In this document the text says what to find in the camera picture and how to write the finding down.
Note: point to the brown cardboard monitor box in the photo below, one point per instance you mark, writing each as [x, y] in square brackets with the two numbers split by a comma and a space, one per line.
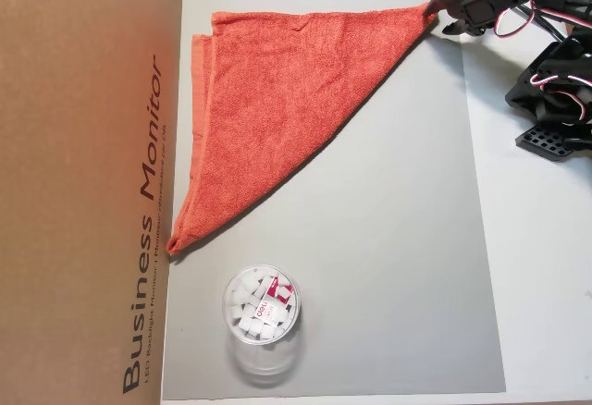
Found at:
[69, 192]

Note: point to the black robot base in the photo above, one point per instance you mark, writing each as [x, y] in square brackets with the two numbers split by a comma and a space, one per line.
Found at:
[546, 141]

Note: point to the clear plastic jar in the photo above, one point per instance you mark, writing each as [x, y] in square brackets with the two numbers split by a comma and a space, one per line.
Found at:
[259, 368]

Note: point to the grey table mat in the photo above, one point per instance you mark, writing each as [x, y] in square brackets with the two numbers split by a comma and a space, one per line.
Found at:
[370, 285]

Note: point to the orange terry towel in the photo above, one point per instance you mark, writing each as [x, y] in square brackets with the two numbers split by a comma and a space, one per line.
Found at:
[277, 100]

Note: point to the red white paper label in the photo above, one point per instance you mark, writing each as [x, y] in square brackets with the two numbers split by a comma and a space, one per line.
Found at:
[273, 296]

